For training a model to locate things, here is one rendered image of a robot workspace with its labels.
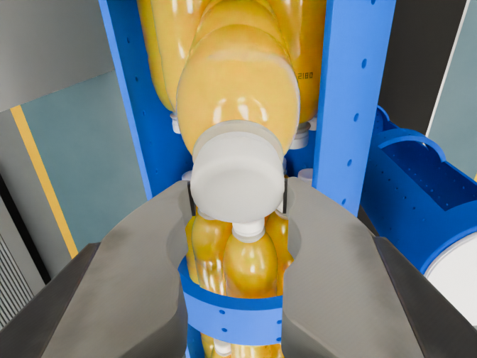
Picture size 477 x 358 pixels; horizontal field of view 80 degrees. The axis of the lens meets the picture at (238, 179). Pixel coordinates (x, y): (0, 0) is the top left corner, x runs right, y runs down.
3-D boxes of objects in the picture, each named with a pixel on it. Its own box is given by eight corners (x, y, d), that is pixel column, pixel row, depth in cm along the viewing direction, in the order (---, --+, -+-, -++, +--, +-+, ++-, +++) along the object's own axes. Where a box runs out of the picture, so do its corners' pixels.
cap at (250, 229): (265, 220, 37) (265, 208, 36) (263, 240, 33) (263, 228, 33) (234, 219, 37) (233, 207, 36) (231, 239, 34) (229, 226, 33)
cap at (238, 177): (263, 110, 11) (266, 137, 10) (290, 176, 14) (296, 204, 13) (179, 141, 12) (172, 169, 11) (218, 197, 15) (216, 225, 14)
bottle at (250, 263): (276, 305, 47) (277, 212, 38) (276, 349, 41) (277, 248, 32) (233, 303, 48) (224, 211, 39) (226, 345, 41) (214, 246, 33)
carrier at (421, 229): (383, 150, 138) (384, 91, 124) (554, 313, 61) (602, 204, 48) (324, 162, 142) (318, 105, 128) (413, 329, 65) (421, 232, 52)
